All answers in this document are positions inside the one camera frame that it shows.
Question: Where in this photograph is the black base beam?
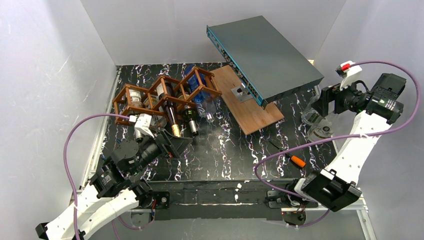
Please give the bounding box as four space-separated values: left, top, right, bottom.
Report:
148 178 318 221

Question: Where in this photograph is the metal bracket on board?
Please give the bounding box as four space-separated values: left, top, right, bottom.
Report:
231 83 253 103

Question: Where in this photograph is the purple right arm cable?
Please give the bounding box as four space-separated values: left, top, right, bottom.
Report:
253 60 422 229

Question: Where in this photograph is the clear bottle white label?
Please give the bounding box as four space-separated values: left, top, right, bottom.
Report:
307 118 334 142

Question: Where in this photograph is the blue glass bottle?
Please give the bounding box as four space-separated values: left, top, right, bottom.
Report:
187 74 216 123

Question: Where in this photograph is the dark bottle black cap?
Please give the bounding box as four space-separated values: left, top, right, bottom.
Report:
181 105 199 137

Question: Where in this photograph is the wooden board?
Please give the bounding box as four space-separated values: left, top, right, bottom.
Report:
211 65 284 135

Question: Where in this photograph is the brown wooden wine rack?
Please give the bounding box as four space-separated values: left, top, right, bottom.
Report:
112 66 222 126

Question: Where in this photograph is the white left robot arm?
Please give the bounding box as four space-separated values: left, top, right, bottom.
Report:
35 129 193 240

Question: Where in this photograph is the clear glass bottle dark label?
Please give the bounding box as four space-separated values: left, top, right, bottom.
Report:
301 95 324 126

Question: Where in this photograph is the green bottle silver cap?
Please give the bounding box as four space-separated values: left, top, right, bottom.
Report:
128 89 145 143

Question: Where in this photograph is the teal network switch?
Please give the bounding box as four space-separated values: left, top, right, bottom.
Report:
206 15 324 109

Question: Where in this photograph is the orange handled screwdriver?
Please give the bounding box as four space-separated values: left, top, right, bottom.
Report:
269 141 306 168

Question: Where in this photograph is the dark bottle gold cap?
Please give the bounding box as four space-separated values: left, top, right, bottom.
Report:
156 81 182 137

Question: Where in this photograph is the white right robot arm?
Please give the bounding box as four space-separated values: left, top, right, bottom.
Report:
294 73 406 212

